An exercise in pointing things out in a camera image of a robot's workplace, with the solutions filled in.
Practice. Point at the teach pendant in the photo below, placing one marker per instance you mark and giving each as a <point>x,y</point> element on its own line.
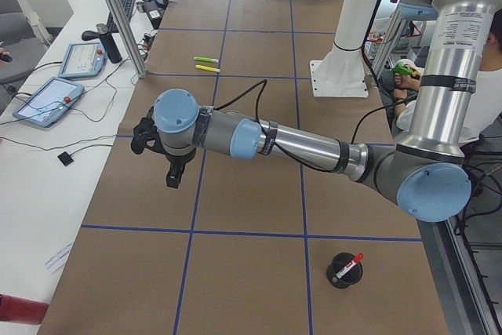
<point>83,60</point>
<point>49,103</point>

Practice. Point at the red and white marker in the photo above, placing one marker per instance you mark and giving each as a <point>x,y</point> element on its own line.
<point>351,264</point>

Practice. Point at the aluminium frame post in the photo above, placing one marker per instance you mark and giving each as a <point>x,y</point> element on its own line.
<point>116,9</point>

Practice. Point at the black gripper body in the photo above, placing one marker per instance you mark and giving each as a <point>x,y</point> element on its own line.
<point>178,162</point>

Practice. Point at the red fire extinguisher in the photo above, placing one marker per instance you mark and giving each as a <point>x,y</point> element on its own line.
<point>22,311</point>

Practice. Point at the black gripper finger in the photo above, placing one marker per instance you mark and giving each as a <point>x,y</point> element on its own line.
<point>174,176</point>

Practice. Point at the green marker pen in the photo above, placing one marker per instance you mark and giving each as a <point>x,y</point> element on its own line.
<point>206,59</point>

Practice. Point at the black mesh pen cup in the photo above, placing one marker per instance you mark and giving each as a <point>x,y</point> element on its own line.
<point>351,278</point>

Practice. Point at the teach pendant far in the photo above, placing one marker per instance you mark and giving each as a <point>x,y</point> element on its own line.
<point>83,60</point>

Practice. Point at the yellow marker pen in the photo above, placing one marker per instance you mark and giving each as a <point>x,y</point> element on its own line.
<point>207,68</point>

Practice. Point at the teach pendant near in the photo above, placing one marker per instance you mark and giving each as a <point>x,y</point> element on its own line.
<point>49,103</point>

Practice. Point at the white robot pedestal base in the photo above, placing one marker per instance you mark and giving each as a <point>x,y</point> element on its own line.
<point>341,74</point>

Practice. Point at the seated person white shirt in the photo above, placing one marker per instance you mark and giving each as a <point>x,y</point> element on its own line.
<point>408,92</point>

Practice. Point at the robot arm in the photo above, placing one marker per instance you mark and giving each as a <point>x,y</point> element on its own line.
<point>459,96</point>

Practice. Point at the black water bottle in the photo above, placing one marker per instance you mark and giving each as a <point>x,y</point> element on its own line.
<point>108,43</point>

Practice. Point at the small black square pad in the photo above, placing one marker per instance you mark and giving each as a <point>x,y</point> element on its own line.
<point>65,158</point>

